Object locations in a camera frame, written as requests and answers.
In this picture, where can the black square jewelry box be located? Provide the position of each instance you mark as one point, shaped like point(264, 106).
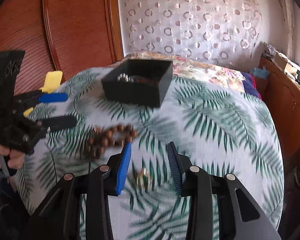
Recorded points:
point(139, 82)

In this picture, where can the palm leaf print cloth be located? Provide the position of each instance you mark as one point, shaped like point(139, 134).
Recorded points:
point(221, 130)

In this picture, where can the blue blanket edge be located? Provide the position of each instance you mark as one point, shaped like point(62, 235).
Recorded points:
point(249, 85)

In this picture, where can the left hand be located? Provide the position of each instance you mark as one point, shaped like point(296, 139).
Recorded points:
point(16, 157)

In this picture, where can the floral bedspread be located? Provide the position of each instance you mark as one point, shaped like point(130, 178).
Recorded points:
point(190, 69)

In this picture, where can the wooden wardrobe door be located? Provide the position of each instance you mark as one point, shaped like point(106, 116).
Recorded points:
point(65, 35)

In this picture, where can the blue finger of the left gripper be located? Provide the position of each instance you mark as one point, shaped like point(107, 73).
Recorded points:
point(59, 123)
point(53, 97)

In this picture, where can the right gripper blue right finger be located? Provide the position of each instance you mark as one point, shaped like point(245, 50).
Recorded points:
point(176, 167)

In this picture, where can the wooden side cabinet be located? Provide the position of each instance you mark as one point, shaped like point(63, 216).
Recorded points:
point(282, 97)

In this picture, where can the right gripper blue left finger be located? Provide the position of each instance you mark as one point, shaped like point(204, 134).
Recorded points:
point(122, 170)

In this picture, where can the sheer circle pattern curtain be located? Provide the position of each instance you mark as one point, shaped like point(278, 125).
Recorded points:
point(222, 32)

